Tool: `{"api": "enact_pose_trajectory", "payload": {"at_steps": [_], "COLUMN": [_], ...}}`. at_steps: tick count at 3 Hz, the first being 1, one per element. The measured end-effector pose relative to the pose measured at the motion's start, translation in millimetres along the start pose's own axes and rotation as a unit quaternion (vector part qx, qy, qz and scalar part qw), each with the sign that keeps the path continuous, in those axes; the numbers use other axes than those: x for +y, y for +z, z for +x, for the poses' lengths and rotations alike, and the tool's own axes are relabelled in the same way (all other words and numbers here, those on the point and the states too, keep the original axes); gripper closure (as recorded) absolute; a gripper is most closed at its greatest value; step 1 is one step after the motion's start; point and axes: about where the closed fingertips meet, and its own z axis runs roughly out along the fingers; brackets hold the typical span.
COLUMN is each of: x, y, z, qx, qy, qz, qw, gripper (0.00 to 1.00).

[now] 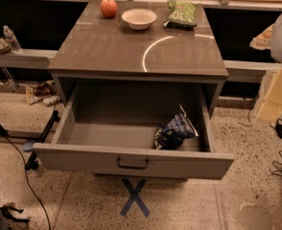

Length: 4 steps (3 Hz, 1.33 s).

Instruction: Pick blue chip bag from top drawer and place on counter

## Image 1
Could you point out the crumpled snack wrappers on floor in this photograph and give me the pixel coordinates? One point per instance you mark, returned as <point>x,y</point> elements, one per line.
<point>44,92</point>

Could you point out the dark object bottom left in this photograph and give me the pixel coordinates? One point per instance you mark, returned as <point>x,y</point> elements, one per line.
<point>3,213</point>

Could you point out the blue tape cross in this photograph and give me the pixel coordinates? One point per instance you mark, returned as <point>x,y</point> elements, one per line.
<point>134,197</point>

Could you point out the grey bench rail left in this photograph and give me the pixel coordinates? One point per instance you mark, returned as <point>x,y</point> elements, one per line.
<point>28,58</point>

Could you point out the green chip bag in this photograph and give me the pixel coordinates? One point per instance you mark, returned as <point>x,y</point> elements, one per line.
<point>182,14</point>

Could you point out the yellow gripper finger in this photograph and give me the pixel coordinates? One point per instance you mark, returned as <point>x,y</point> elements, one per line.
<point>263,40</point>
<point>271,106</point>

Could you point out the clear water bottle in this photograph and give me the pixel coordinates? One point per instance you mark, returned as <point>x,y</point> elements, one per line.
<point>11,38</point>

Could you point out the black tripod leg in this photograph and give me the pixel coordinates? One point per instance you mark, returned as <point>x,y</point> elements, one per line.
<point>31,163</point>

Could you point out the black drawer handle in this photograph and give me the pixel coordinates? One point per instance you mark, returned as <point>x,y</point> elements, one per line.
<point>132,165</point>

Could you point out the blue chip bag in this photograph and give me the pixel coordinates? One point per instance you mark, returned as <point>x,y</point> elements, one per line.
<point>172,135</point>

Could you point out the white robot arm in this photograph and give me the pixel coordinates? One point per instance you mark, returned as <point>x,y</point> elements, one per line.
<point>271,38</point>

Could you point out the white bowl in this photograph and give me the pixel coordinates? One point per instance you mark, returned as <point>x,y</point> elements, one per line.
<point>139,19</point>

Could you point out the grey cabinet counter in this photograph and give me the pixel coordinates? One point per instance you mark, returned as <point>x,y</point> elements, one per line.
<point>99,48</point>

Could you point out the red apple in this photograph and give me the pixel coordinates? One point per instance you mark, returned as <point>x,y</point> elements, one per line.
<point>109,8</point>

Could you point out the open grey top drawer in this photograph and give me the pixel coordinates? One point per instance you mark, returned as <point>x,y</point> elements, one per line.
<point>104,120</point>

